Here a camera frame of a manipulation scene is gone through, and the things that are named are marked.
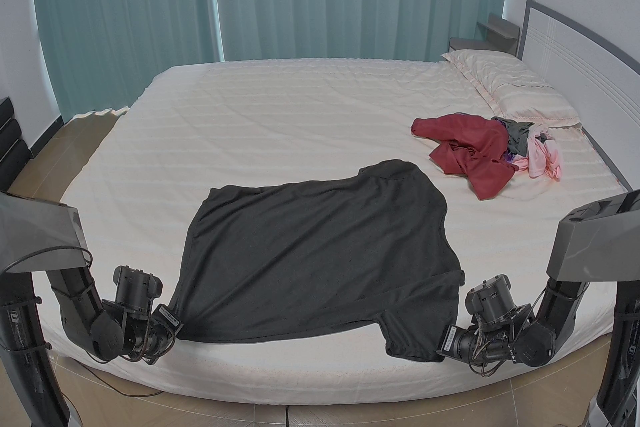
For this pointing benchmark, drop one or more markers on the black T-shirt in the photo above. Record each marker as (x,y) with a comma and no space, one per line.
(310,255)

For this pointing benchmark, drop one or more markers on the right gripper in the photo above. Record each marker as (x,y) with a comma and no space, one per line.
(460,344)

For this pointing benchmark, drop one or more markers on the grey garment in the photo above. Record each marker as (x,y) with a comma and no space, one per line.
(520,140)

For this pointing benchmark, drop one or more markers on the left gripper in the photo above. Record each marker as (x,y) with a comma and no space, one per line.
(157,332)

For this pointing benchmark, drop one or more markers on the cream pillow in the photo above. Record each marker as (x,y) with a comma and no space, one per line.
(510,82)

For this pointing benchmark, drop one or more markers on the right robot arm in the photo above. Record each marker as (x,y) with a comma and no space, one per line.
(585,245)

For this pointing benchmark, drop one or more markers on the grey bedside table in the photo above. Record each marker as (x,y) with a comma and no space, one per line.
(492,37)

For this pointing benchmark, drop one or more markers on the dark red garment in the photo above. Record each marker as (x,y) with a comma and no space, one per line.
(475,140)

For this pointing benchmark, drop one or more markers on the bed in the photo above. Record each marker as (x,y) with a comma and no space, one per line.
(300,114)

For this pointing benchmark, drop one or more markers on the pink garment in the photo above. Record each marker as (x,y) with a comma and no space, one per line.
(547,160)

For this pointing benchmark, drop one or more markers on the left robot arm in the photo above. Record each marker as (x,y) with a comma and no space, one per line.
(35,235)

